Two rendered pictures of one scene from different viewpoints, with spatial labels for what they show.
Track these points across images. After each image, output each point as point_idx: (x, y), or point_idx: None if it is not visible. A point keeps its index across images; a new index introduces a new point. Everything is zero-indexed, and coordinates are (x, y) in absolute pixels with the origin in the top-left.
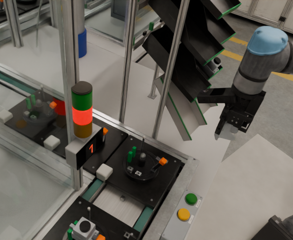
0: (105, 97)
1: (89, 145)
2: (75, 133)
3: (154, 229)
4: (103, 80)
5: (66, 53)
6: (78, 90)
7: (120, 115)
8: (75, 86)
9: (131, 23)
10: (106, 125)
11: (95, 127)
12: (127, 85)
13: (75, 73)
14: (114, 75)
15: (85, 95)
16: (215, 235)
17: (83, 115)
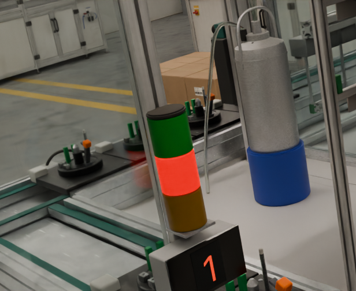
0: (336, 267)
1: (200, 255)
2: (169, 221)
3: None
4: (338, 237)
5: (129, 41)
6: (156, 113)
7: (348, 278)
8: (154, 109)
9: (321, 41)
10: None
11: (222, 224)
12: (346, 192)
13: (154, 84)
14: None
15: (167, 120)
16: None
17: (173, 167)
